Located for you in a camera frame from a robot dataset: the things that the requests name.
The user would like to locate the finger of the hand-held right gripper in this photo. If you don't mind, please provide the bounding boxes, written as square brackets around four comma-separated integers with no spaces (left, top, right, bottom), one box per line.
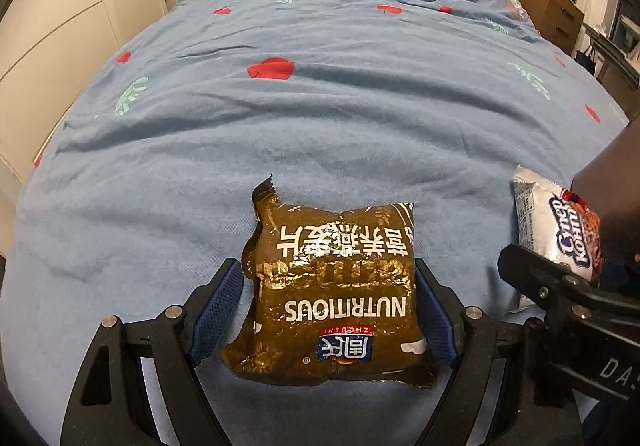
[600,253,640,299]
[497,245,640,322]

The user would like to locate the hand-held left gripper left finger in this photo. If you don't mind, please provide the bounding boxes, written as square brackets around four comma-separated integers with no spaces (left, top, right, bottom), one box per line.
[60,256,246,446]

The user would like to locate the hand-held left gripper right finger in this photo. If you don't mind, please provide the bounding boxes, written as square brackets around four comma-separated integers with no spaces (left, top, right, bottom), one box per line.
[414,257,538,446]

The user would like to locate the white and brown snack packet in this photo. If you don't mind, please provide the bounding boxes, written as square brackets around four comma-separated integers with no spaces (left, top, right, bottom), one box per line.
[510,165,607,314]

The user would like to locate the brown foil snack packet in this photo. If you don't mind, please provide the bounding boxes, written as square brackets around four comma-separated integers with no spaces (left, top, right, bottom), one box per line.
[221,173,433,389]

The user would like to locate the person's right forearm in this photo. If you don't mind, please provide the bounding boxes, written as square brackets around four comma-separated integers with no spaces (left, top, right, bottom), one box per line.
[582,393,640,446]

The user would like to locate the black electric kettle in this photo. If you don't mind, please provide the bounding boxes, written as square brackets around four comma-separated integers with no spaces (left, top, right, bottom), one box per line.
[570,119,640,297]

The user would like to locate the desk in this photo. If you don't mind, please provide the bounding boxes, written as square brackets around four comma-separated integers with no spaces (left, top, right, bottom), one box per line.
[582,21,640,92]

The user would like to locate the dark shopping bag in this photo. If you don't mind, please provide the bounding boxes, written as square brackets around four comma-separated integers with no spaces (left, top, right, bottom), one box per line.
[575,39,608,77]

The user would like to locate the wooden dresser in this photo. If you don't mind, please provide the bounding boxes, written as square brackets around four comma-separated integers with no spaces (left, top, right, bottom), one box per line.
[510,0,586,54]

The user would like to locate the white wardrobe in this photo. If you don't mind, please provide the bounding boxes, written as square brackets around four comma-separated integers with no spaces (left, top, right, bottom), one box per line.
[0,0,201,167]

